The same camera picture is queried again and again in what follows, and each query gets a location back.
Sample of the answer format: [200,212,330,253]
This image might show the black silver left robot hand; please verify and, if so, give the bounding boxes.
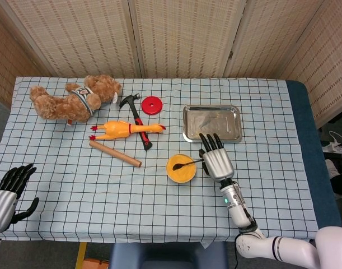
[0,163,40,234]

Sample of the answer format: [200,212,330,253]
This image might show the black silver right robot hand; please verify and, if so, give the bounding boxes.
[198,132,235,182]

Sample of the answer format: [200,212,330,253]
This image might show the black spoon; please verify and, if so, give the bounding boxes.
[172,159,204,171]

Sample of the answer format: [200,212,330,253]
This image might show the yellow bowl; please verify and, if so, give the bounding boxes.
[166,154,197,185]

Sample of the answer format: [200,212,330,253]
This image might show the rectangular steel tray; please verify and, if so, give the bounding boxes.
[182,104,242,143]

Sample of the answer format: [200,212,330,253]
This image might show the red disc with hole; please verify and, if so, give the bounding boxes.
[141,96,164,115]

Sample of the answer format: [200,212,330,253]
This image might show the yellow strip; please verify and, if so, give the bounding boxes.
[75,242,87,269]

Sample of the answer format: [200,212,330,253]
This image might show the blue padded table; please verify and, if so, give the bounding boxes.
[285,80,342,240]

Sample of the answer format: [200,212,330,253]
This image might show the black red claw hammer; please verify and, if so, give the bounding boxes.
[119,93,152,151]

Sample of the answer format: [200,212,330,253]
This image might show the light blue checked tablecloth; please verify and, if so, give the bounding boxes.
[0,76,320,244]

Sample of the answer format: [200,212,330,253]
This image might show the brown cardboard tube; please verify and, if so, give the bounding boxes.
[88,140,142,168]

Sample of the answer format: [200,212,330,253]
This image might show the blue chair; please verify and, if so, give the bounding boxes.
[109,241,229,269]

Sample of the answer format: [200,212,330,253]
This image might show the yellow rubber chicken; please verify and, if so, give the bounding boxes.
[88,120,167,141]

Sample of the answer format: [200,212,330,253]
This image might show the orange box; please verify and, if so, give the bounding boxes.
[83,257,110,269]

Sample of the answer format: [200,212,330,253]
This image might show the white shoe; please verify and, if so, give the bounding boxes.
[325,159,341,179]

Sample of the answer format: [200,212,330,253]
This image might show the white power adapter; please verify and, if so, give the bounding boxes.
[323,141,342,155]

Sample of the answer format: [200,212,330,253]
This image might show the brown teddy bear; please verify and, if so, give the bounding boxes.
[29,74,123,126]

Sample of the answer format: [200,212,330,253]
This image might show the beige woven folding screen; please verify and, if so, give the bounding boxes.
[0,0,342,129]

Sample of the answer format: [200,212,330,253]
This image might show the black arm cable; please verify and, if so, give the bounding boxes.
[234,236,241,269]

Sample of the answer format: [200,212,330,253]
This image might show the white cable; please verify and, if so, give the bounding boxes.
[329,130,342,146]

